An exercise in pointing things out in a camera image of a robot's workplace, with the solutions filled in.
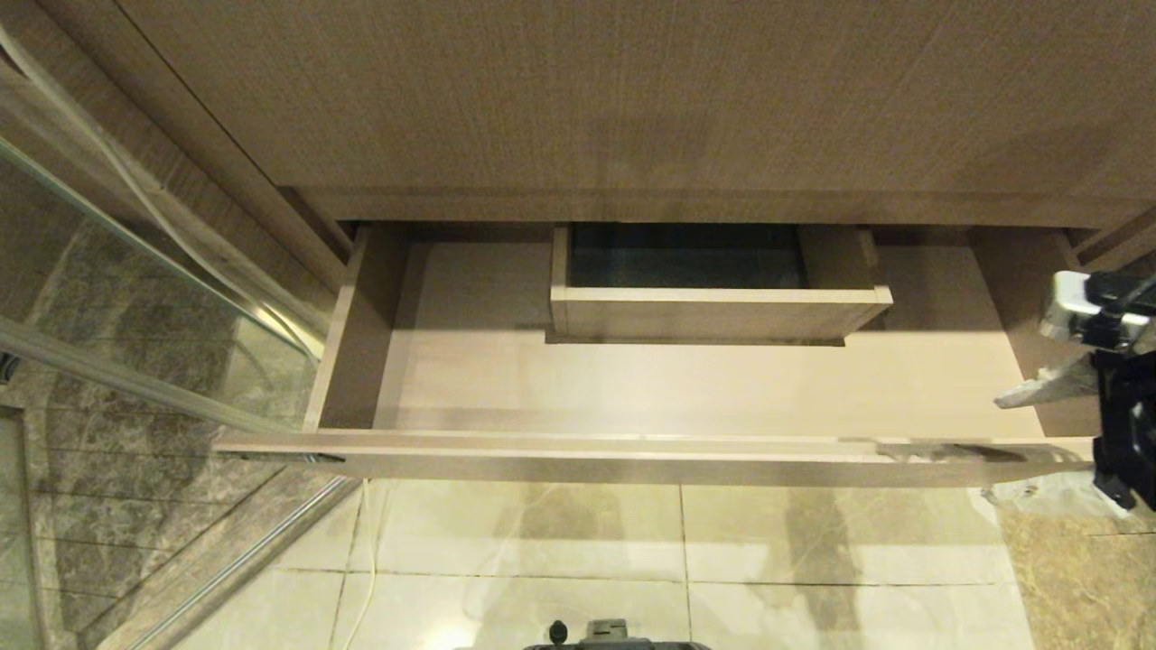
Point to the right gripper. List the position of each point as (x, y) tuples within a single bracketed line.
[(1129, 424)]

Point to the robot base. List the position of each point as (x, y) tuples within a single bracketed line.
[(614, 635)]

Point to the open wooden drawer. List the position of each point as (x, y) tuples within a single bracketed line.
[(632, 388)]

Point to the wooden pipe cutout box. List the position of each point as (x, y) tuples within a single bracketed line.
[(713, 311)]

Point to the wooden vanity cabinet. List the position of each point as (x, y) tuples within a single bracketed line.
[(650, 99)]

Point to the metal shower floor track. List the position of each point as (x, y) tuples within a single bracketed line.
[(226, 569)]

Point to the glass shower door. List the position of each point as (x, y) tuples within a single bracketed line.
[(117, 289)]

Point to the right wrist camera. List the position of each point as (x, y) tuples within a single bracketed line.
[(1070, 311)]

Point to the metal shower door rail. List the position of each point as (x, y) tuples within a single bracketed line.
[(108, 375)]

